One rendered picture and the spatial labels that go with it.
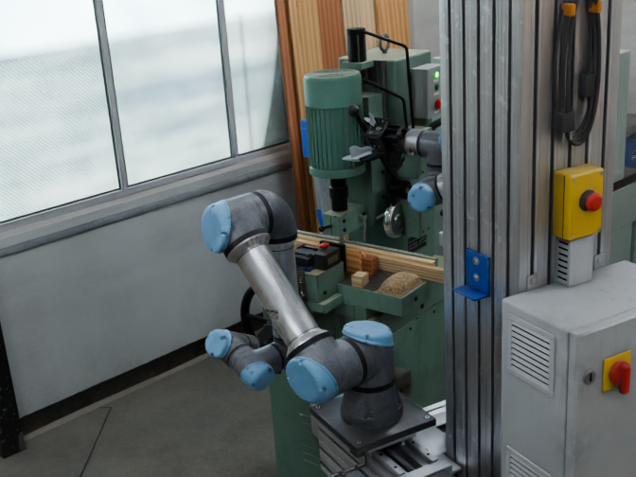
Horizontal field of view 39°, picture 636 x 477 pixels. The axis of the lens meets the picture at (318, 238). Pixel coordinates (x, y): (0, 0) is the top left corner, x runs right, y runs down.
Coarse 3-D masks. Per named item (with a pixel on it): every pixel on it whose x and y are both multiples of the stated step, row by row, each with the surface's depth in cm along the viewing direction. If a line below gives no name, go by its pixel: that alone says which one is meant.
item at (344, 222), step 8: (352, 208) 287; (360, 208) 288; (328, 216) 282; (336, 216) 281; (344, 216) 282; (352, 216) 285; (336, 224) 282; (344, 224) 283; (352, 224) 286; (360, 224) 290; (328, 232) 284; (336, 232) 282; (344, 232) 283
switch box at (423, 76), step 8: (424, 64) 290; (432, 64) 289; (416, 72) 284; (424, 72) 282; (432, 72) 284; (416, 80) 285; (424, 80) 283; (432, 80) 285; (440, 80) 289; (416, 88) 286; (424, 88) 284; (432, 88) 285; (440, 88) 290; (416, 96) 287; (424, 96) 285; (432, 96) 286; (440, 96) 290; (416, 104) 288; (424, 104) 286; (432, 104) 287; (416, 112) 289; (424, 112) 287; (432, 112) 288; (440, 112) 292
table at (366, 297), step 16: (384, 272) 280; (352, 288) 270; (368, 288) 268; (416, 288) 266; (432, 288) 273; (320, 304) 267; (336, 304) 271; (352, 304) 272; (368, 304) 268; (384, 304) 264; (400, 304) 261; (416, 304) 268
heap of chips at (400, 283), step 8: (400, 272) 269; (392, 280) 265; (400, 280) 264; (408, 280) 266; (416, 280) 268; (424, 280) 271; (384, 288) 264; (392, 288) 263; (400, 288) 262; (408, 288) 264; (400, 296) 261
